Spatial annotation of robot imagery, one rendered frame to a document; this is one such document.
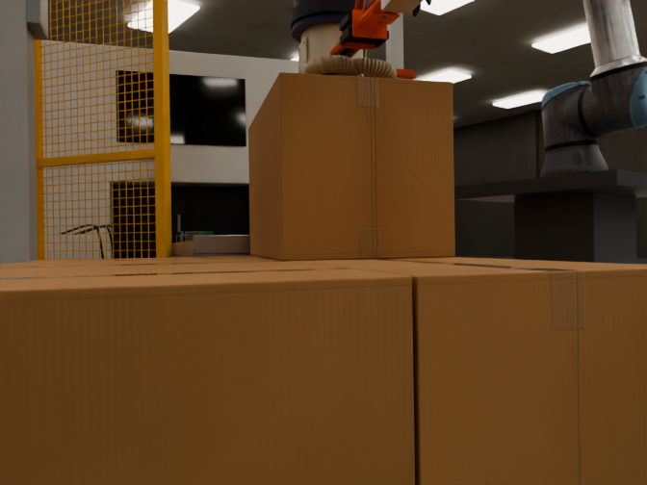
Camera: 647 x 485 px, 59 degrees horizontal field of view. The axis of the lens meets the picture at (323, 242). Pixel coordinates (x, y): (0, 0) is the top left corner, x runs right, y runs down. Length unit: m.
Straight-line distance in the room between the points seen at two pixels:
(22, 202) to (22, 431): 2.00
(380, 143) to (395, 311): 0.71
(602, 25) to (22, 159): 2.09
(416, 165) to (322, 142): 0.22
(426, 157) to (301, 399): 0.82
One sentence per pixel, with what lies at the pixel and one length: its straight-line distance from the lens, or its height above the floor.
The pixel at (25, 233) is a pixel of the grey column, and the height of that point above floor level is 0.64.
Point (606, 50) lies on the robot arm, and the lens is 1.79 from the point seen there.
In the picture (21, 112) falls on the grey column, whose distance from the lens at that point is 2.60.
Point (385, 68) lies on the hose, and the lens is 1.46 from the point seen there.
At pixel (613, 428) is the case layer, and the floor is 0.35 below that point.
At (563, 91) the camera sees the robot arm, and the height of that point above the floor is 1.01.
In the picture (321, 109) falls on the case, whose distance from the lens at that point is 1.25.
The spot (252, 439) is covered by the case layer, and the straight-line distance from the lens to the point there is 0.60.
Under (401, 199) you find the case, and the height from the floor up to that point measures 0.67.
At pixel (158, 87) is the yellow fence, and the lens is 2.68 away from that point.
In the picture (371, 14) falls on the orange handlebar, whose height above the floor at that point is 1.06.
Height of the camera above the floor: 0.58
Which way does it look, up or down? level
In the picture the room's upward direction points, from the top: 1 degrees counter-clockwise
